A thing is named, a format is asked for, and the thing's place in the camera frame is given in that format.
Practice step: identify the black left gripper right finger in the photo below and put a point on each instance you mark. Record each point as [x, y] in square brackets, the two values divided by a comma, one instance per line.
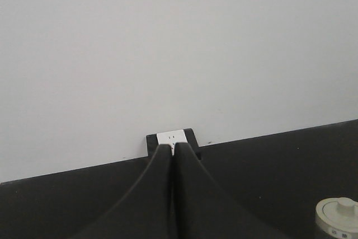
[203, 209]

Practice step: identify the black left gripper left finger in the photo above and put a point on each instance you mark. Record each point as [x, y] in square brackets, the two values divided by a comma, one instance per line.
[144, 210]

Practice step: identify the glass jar with beige lid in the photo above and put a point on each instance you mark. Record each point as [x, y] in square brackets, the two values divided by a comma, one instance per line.
[336, 218]

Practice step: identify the black and white wall socket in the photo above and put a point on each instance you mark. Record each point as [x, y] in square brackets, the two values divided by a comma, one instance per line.
[171, 138]

